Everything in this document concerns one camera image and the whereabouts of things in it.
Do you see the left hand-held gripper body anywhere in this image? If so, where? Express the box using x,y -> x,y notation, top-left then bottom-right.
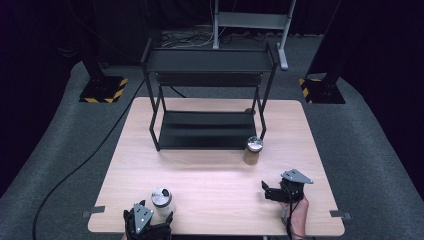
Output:
122,202 -> 173,240

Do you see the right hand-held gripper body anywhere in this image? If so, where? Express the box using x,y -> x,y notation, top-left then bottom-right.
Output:
271,168 -> 315,203

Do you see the white jar with silver lid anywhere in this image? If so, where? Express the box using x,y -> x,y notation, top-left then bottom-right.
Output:
150,186 -> 177,218

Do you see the brown jar with silver lid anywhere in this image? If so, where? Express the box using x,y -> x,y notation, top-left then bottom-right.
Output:
242,135 -> 265,166

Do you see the black two-tier metal rack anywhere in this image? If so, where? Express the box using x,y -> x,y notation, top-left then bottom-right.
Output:
140,37 -> 279,153

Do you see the person's right hand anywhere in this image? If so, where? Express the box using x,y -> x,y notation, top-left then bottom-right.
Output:
279,196 -> 310,240

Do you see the black stand with striped base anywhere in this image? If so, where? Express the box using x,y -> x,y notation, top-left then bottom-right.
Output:
298,62 -> 347,105
78,49 -> 130,105

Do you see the grey metal stand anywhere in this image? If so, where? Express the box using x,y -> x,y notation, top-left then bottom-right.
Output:
212,0 -> 298,71

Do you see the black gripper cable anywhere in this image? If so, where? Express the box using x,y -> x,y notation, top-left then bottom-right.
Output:
282,186 -> 300,240

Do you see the grey table bracket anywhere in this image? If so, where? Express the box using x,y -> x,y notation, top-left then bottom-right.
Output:
81,205 -> 106,219
329,209 -> 352,221

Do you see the long black floor cable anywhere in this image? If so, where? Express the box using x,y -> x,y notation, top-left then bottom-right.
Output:
31,78 -> 148,240

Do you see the bundle of floor cables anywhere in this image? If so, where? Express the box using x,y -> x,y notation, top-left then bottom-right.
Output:
159,27 -> 216,50

